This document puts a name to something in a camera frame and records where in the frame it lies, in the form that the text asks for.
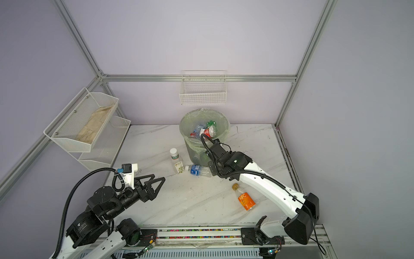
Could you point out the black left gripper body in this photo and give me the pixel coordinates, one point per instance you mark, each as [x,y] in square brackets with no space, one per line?
[143,196]

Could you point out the green soda bottle yellow cap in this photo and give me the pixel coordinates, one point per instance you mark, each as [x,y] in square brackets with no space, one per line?
[211,123]

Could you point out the clear bottle green neck label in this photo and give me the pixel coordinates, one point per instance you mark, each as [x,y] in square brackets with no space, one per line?
[176,161]

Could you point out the orange NFC juice bottle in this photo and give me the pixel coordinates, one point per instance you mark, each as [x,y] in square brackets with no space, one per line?
[243,197]

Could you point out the red cap clear bottle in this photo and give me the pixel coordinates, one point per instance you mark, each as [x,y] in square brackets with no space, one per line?
[210,131]

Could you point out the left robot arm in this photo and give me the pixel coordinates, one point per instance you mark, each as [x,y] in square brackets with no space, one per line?
[103,207]

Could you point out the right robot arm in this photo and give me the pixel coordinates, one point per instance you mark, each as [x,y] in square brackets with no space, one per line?
[302,210]

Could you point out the grey mesh waste bin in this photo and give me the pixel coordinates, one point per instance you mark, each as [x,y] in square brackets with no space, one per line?
[199,158]

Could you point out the small bottle blue label near bin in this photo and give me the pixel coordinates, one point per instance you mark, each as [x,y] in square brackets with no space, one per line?
[199,171]

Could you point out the green plastic bin liner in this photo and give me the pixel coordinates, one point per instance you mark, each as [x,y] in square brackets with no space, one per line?
[208,121]

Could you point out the beige cloth in shelf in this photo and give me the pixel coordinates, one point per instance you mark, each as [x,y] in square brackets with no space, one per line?
[89,132]

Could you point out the white two-tier mesh shelf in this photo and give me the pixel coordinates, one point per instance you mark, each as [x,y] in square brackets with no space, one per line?
[66,126]

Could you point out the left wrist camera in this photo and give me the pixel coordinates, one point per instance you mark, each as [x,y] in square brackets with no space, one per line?
[127,171]

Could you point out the white wire wall basket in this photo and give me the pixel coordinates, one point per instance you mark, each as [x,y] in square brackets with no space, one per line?
[203,87]

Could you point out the aluminium front rail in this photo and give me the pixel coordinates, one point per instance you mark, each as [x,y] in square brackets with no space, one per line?
[233,242]

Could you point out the aluminium frame profiles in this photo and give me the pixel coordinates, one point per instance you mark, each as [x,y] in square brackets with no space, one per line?
[9,182]

